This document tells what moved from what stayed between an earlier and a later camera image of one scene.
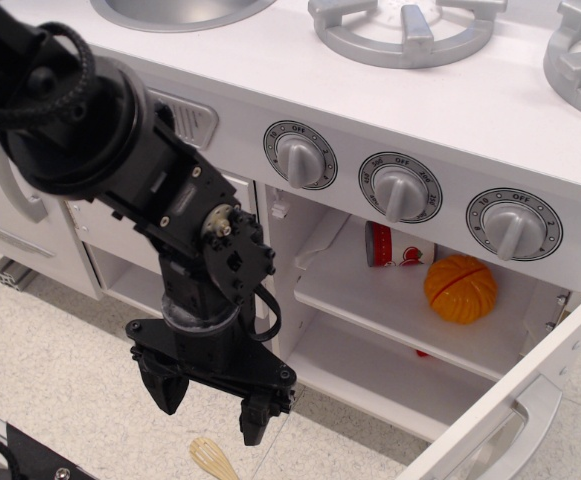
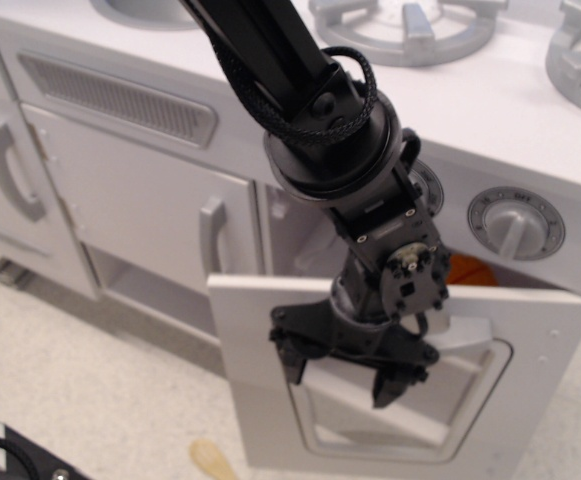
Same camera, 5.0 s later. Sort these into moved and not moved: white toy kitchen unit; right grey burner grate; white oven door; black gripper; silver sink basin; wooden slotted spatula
Moved: white oven door; black gripper
Not moved: white toy kitchen unit; right grey burner grate; wooden slotted spatula; silver sink basin
